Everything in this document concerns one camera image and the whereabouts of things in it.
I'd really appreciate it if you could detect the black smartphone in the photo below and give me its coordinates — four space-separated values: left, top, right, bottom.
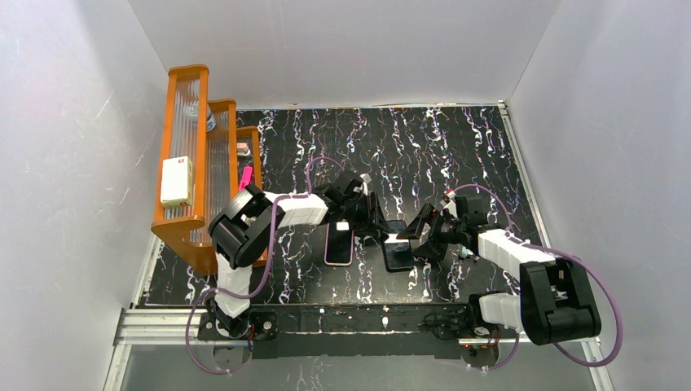
384 240 415 273

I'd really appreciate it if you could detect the purple-edged smartphone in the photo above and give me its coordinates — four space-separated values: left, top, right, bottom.
325 222 354 266

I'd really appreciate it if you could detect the orange wooden shelf rack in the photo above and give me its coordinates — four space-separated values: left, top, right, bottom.
151 64 263 275

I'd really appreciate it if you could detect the light blue phone case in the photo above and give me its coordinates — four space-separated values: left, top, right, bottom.
458 247 480 262

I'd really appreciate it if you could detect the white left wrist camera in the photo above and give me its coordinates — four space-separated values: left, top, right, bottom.
359 174 372 186

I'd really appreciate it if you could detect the pink tool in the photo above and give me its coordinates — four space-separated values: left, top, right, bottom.
238 166 254 191

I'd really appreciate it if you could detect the white box with red label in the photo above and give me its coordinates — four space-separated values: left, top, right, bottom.
160 156 193 209

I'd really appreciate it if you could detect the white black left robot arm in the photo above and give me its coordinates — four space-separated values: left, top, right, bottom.
205 170 391 338

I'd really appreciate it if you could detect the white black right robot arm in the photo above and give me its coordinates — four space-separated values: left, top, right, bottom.
397 196 601 345

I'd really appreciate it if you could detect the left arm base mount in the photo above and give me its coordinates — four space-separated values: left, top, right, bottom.
196 311 276 375

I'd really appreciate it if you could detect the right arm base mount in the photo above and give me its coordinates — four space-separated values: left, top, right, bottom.
418 308 521 372

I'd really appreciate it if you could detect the white blue patterned cup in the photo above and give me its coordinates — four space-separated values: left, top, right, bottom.
205 104 217 133

